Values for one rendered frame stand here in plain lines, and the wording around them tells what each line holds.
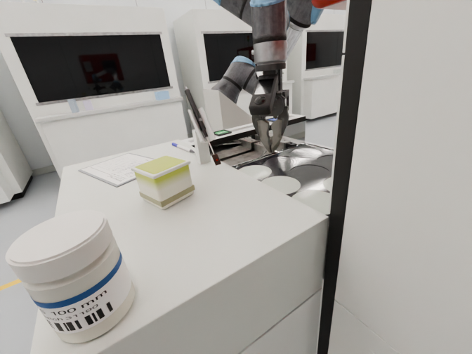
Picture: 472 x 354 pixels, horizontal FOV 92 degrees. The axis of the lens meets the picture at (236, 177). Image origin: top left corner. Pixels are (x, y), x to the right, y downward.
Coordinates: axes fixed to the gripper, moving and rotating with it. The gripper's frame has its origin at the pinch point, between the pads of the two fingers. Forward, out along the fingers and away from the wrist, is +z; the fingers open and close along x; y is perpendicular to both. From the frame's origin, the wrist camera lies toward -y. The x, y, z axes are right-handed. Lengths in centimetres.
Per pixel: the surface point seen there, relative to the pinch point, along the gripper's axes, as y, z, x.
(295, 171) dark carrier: 2.9, 7.4, -6.0
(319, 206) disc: -13.8, 7.3, -13.1
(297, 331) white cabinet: -31.2, 21.7, -11.3
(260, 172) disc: 0.8, 7.3, 3.5
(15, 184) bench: 72, 78, 329
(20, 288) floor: -13, 97, 169
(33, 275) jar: -51, -8, 5
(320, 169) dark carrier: 5.3, 7.4, -12.4
